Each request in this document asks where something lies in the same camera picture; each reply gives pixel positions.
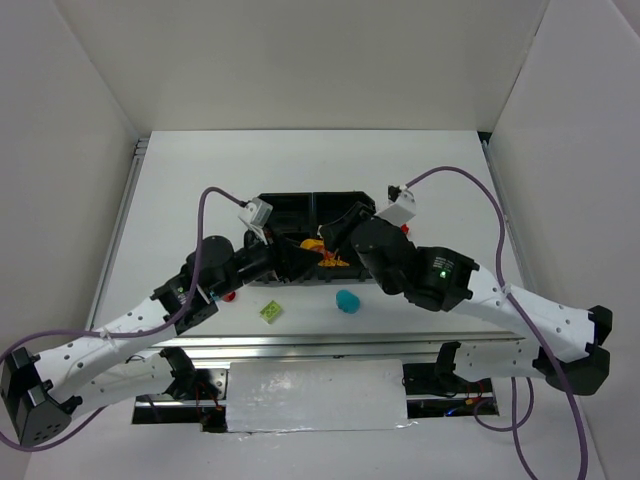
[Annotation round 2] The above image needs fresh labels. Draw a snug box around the lime green lego plate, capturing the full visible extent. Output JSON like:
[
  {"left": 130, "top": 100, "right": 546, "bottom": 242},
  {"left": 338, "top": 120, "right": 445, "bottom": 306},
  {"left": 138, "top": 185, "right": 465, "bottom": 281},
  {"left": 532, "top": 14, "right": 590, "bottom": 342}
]
[{"left": 259, "top": 300, "right": 283, "bottom": 324}]

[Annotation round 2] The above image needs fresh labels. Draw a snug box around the teal rounded lego brick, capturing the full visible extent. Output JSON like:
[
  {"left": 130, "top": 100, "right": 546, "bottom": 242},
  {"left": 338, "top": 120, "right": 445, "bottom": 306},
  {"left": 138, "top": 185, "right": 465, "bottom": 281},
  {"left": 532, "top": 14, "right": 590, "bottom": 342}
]
[{"left": 335, "top": 289, "right": 361, "bottom": 315}]

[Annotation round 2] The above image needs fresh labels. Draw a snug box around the yellow rounded lego brick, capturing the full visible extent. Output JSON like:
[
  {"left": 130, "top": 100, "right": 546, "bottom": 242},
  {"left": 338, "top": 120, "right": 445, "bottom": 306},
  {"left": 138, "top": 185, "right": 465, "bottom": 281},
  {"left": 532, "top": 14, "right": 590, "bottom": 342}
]
[{"left": 300, "top": 238, "right": 325, "bottom": 253}]

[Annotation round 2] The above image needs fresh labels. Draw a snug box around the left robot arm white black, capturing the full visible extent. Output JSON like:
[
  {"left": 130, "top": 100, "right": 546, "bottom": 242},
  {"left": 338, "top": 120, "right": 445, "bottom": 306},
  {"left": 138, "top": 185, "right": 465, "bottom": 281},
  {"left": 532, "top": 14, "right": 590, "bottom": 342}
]
[{"left": 1, "top": 233, "right": 323, "bottom": 453}]

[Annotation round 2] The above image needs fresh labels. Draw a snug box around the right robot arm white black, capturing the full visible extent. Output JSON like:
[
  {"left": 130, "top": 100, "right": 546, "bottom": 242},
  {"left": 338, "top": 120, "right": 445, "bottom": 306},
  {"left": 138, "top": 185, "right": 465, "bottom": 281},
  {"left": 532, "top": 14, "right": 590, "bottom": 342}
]
[{"left": 319, "top": 198, "right": 612, "bottom": 396}]

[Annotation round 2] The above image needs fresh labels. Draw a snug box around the black four compartment tray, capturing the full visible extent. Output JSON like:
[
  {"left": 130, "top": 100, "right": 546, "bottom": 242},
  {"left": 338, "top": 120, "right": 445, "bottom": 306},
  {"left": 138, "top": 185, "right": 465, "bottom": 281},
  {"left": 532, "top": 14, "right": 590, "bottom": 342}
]
[{"left": 257, "top": 191, "right": 376, "bottom": 283}]

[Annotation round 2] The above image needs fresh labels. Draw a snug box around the orange flat lego plate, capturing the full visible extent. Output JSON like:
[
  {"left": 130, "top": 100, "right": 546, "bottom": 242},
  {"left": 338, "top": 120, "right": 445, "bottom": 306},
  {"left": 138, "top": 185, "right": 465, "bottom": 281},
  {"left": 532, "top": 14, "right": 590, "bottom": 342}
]
[{"left": 318, "top": 251, "right": 349, "bottom": 268}]

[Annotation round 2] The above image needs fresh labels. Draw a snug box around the white foil covered board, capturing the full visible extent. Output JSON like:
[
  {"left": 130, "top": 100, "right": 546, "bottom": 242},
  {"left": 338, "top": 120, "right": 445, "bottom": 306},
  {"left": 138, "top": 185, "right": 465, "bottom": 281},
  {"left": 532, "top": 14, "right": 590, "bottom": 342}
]
[{"left": 226, "top": 359, "right": 408, "bottom": 433}]

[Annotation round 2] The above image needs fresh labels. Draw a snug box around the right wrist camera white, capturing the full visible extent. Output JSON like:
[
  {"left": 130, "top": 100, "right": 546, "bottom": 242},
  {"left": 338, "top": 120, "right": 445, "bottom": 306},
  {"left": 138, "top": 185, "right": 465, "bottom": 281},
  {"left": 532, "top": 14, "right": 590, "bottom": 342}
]
[{"left": 376, "top": 185, "right": 417, "bottom": 227}]

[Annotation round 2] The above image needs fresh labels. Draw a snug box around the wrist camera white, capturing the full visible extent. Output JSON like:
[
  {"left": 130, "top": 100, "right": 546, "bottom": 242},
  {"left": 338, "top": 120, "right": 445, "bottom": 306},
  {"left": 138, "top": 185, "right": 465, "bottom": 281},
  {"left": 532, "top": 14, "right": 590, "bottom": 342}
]
[
  {"left": 376, "top": 185, "right": 417, "bottom": 227},
  {"left": 238, "top": 197, "right": 273, "bottom": 236}
]

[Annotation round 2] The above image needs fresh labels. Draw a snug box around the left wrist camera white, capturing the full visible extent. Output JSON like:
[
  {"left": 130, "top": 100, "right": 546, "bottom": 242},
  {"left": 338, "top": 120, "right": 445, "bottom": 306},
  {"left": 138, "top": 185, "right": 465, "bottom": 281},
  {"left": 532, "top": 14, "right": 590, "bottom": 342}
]
[{"left": 238, "top": 197, "right": 273, "bottom": 236}]

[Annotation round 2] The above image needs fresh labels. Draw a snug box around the aluminium frame rail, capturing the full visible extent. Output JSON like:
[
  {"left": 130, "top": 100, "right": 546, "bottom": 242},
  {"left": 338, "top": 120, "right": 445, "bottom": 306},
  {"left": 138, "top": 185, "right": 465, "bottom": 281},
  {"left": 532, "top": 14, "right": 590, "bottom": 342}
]
[{"left": 139, "top": 331, "right": 520, "bottom": 362}]

